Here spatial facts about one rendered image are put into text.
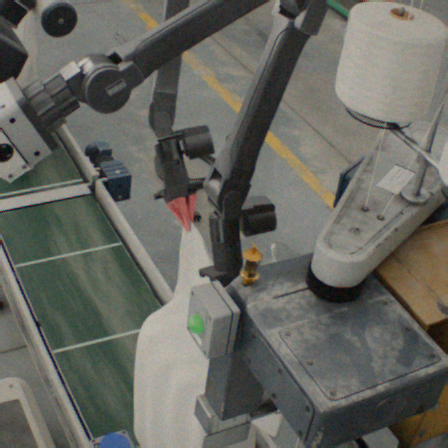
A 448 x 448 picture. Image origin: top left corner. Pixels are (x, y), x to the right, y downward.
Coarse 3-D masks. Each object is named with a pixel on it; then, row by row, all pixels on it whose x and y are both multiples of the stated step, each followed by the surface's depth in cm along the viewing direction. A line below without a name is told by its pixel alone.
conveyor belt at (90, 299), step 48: (0, 240) 284; (48, 240) 274; (96, 240) 277; (48, 288) 254; (96, 288) 257; (144, 288) 260; (48, 336) 237; (96, 336) 239; (96, 384) 224; (96, 432) 210
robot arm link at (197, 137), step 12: (156, 120) 171; (168, 120) 172; (168, 132) 172; (180, 132) 175; (192, 132) 175; (204, 132) 175; (192, 144) 174; (204, 144) 174; (192, 156) 175; (204, 156) 177
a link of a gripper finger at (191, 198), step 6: (168, 192) 171; (174, 192) 172; (180, 192) 172; (186, 192) 173; (192, 192) 173; (168, 198) 171; (174, 198) 171; (186, 198) 174; (192, 198) 173; (186, 204) 177; (192, 204) 173; (192, 210) 174; (192, 216) 174; (192, 222) 174
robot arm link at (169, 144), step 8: (176, 136) 176; (160, 144) 174; (168, 144) 174; (176, 144) 174; (184, 144) 175; (160, 152) 174; (168, 152) 173; (176, 152) 174; (184, 152) 177; (160, 160) 174; (168, 160) 173; (176, 160) 174
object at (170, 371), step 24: (192, 240) 175; (192, 264) 177; (168, 312) 185; (144, 336) 186; (168, 336) 180; (144, 360) 188; (168, 360) 176; (192, 360) 172; (144, 384) 191; (168, 384) 177; (192, 384) 170; (144, 408) 195; (168, 408) 177; (192, 408) 170; (144, 432) 199; (168, 432) 181; (192, 432) 171
